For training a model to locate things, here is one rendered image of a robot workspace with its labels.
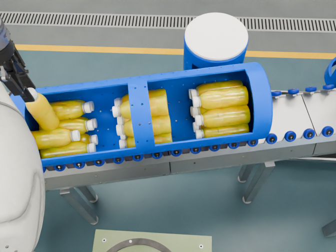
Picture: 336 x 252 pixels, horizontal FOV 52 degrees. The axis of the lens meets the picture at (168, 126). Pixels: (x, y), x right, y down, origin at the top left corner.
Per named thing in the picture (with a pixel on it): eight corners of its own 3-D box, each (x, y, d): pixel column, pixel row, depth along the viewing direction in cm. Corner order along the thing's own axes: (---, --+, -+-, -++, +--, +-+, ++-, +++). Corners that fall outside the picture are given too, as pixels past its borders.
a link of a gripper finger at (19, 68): (-3, 57, 90) (-3, 52, 91) (15, 75, 101) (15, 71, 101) (12, 55, 90) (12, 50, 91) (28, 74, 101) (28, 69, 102)
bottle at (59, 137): (18, 135, 117) (70, 128, 118) (25, 130, 124) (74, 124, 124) (23, 154, 119) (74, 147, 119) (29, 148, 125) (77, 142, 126)
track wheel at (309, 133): (316, 129, 132) (314, 127, 134) (305, 130, 132) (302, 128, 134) (315, 139, 134) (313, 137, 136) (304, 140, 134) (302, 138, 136)
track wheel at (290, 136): (297, 131, 132) (295, 129, 134) (285, 132, 132) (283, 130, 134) (296, 141, 134) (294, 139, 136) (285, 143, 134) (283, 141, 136)
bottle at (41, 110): (60, 114, 123) (43, 85, 108) (59, 130, 120) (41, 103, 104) (41, 116, 123) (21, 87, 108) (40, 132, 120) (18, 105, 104)
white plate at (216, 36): (173, 26, 154) (173, 28, 155) (206, 69, 142) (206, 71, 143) (225, 4, 159) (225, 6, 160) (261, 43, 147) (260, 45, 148)
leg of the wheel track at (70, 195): (98, 224, 215) (70, 193, 160) (89, 225, 215) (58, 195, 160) (98, 214, 218) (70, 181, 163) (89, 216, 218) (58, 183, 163)
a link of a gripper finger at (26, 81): (16, 77, 100) (16, 75, 101) (26, 90, 107) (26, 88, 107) (26, 75, 101) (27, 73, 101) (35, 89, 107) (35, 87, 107)
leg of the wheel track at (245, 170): (247, 182, 225) (269, 140, 170) (238, 183, 225) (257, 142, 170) (245, 174, 228) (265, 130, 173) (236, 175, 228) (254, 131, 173)
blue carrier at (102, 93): (260, 149, 134) (280, 118, 108) (36, 178, 131) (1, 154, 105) (244, 86, 146) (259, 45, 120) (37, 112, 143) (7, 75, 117)
